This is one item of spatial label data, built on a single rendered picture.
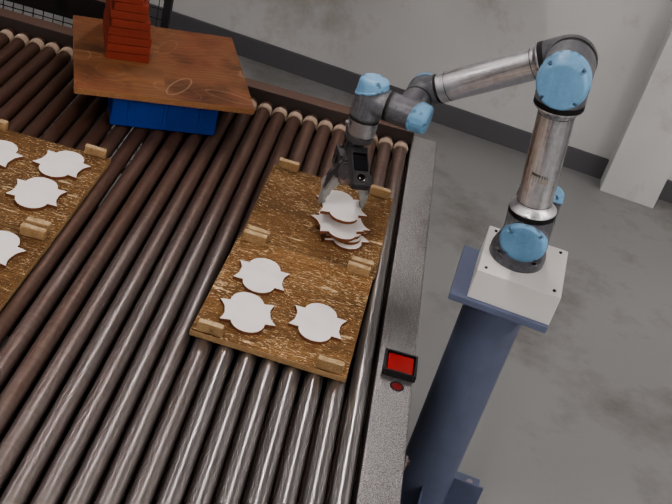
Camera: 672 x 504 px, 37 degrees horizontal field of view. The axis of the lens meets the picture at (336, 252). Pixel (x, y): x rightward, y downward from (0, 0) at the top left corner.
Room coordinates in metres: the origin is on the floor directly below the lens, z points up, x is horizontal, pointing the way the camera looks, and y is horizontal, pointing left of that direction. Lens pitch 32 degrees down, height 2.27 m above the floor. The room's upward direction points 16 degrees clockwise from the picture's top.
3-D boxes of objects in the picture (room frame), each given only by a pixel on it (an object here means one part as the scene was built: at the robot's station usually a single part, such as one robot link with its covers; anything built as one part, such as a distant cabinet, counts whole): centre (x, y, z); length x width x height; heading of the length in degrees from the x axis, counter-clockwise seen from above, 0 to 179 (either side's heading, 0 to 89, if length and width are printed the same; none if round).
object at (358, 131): (2.24, 0.03, 1.23); 0.08 x 0.08 x 0.05
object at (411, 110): (2.24, -0.08, 1.31); 0.11 x 0.11 x 0.08; 80
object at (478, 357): (2.31, -0.46, 0.44); 0.38 x 0.38 x 0.87; 84
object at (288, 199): (2.28, 0.06, 0.93); 0.41 x 0.35 x 0.02; 0
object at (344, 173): (2.25, 0.03, 1.15); 0.09 x 0.08 x 0.12; 19
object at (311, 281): (1.86, 0.07, 0.93); 0.41 x 0.35 x 0.02; 179
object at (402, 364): (1.76, -0.21, 0.92); 0.06 x 0.06 x 0.01; 1
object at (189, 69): (2.70, 0.66, 1.03); 0.50 x 0.50 x 0.02; 22
